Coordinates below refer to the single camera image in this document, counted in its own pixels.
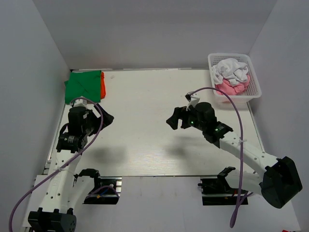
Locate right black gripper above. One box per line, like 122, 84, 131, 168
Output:
167, 103, 206, 131

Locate pink t shirt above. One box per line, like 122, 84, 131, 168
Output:
213, 74, 251, 104

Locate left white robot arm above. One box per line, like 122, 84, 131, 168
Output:
28, 103, 114, 232

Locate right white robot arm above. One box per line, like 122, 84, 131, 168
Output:
166, 102, 303, 208

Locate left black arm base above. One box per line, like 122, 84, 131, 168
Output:
84, 176, 122, 205

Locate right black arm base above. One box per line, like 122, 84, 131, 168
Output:
197, 178, 238, 206

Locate orange folded t shirt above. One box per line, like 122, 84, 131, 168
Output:
100, 72, 106, 99

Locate green folded t shirt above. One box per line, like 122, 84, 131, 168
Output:
64, 71, 101, 104

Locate white crumpled t shirt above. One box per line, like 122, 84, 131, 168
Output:
211, 58, 249, 86

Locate white plastic basket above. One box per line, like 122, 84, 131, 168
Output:
208, 53, 262, 105

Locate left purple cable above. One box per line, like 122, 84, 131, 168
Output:
8, 97, 104, 232

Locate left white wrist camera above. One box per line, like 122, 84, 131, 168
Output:
70, 98, 87, 108

